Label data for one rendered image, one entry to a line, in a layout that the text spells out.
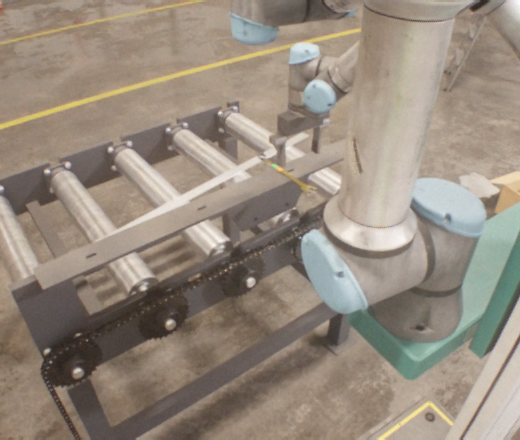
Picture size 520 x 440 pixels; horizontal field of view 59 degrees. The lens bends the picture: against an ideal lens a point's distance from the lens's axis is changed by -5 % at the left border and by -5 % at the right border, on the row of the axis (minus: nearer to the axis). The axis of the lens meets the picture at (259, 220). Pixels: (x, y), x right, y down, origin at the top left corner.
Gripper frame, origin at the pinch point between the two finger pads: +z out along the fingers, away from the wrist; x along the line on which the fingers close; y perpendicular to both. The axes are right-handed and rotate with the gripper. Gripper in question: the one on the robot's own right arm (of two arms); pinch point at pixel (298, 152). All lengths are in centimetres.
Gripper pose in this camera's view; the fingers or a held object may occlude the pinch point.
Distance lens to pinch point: 141.0
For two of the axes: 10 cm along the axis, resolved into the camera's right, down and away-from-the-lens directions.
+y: -6.0, -4.9, 6.3
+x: -8.0, 3.7, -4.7
